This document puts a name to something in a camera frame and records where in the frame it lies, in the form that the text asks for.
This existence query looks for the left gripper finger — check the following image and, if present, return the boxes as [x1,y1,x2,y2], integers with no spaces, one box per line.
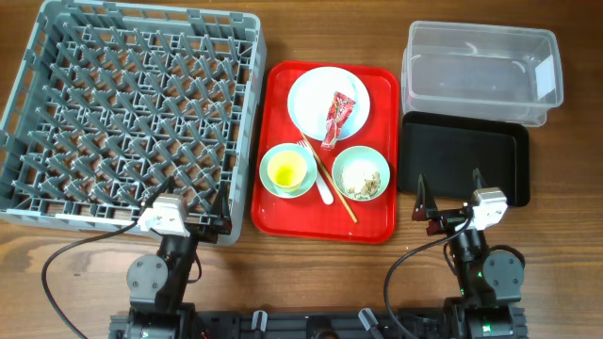
[149,176,175,206]
[210,183,231,221]

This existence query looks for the rice and food scraps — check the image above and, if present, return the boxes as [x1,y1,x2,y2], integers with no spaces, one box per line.
[341,160,381,200]

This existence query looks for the light green bowl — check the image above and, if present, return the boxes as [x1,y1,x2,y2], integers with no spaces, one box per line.
[332,146,391,202]

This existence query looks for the yellow cup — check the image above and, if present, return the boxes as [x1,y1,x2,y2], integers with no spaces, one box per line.
[267,151,307,192]

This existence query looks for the red snack wrapper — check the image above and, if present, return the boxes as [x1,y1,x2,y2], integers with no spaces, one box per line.
[321,91,355,150]

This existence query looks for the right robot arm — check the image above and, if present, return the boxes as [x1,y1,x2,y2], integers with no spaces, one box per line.
[412,169,527,338]

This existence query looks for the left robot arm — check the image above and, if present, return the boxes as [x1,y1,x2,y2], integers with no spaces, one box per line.
[109,178,232,339]

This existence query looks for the grey dishwasher rack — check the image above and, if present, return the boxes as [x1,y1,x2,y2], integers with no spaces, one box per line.
[1,1,267,246]

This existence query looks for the black plastic tray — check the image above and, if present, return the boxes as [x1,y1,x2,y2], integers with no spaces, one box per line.
[398,111,530,207]

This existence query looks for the white plastic fork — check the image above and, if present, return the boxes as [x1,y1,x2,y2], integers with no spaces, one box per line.
[298,140,334,205]

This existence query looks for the wooden chopstick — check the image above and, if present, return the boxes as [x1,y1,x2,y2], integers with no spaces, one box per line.
[301,134,358,223]

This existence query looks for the red plastic tray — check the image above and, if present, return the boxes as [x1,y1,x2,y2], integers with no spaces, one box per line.
[251,61,400,244]

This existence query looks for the clear plastic bin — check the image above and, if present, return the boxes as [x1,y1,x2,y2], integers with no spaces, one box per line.
[401,21,564,127]

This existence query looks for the large light blue plate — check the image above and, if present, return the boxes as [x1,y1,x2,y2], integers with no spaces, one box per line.
[287,67,370,140]

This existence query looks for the left black cable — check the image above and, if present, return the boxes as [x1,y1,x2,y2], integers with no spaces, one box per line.
[41,219,140,339]

